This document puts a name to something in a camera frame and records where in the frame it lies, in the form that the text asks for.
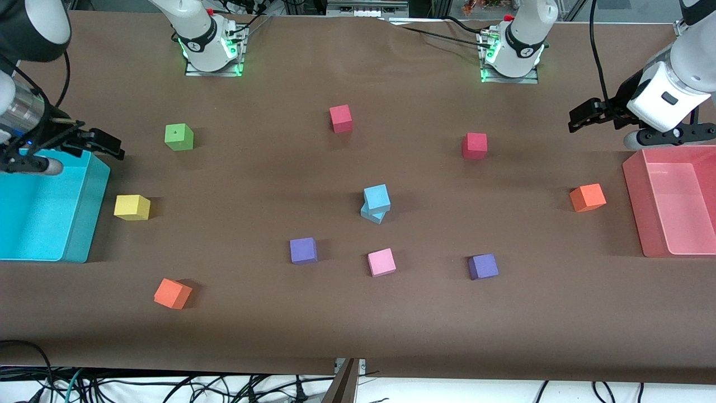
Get light blue foam block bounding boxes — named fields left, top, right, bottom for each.
left=363, top=184, right=391, bottom=212
left=360, top=203, right=387, bottom=226

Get yellow foam block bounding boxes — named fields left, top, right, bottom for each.
left=114, top=194, right=151, bottom=221

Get cyan plastic bin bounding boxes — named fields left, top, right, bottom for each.
left=0, top=149, right=111, bottom=264

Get orange foam block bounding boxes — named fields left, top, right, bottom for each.
left=154, top=278, right=193, bottom=310
left=569, top=183, right=607, bottom=213

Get green foam block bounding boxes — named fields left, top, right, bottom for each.
left=164, top=123, right=195, bottom=152

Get pink plastic bin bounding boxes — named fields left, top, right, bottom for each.
left=622, top=144, right=716, bottom=259

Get red foam block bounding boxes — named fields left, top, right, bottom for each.
left=462, top=132, right=488, bottom=161
left=329, top=104, right=354, bottom=134

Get purple foam block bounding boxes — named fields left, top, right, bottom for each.
left=289, top=237, right=318, bottom=265
left=468, top=254, right=500, bottom=281

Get grey metal rack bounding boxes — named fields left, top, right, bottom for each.
left=327, top=0, right=409, bottom=17

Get pink foam block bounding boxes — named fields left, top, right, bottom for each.
left=368, top=248, right=397, bottom=278

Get brown stand strut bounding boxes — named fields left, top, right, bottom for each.
left=322, top=358, right=361, bottom=403

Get right arm wrist camera bar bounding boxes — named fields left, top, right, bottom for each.
left=0, top=152, right=63, bottom=175

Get arm wrist camera bar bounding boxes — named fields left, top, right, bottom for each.
left=623, top=124, right=716, bottom=151
left=0, top=152, right=63, bottom=175

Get left arm wrist camera bar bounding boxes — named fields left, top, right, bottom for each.
left=623, top=124, right=716, bottom=151

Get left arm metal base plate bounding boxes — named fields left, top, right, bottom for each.
left=477, top=28, right=541, bottom=85

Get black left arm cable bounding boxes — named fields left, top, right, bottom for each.
left=590, top=0, right=616, bottom=104

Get thin black base cable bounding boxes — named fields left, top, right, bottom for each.
left=386, top=20, right=483, bottom=45

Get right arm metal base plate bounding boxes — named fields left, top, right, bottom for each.
left=185, top=25, right=248, bottom=77

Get teal loose cable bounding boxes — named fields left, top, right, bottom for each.
left=64, top=368, right=84, bottom=403

